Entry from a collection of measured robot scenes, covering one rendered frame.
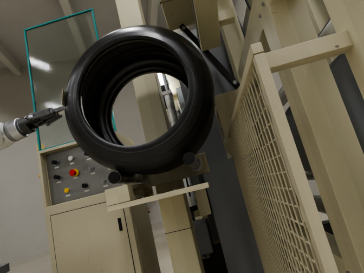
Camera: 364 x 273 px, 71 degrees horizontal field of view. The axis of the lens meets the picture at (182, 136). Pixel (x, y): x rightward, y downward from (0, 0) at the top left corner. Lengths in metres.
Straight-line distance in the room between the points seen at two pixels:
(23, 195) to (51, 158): 7.63
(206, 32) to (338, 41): 0.85
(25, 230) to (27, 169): 1.85
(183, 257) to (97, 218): 0.65
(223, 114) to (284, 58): 0.80
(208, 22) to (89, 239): 1.38
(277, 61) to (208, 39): 0.87
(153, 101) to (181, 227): 0.65
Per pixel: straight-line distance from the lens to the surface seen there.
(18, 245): 9.62
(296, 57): 0.48
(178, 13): 1.41
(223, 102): 1.26
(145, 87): 1.41
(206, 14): 1.23
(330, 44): 0.51
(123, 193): 0.96
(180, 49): 1.00
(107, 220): 1.70
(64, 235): 1.84
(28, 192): 9.51
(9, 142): 1.32
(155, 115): 1.35
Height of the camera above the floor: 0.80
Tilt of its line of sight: 12 degrees up
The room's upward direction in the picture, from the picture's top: 14 degrees counter-clockwise
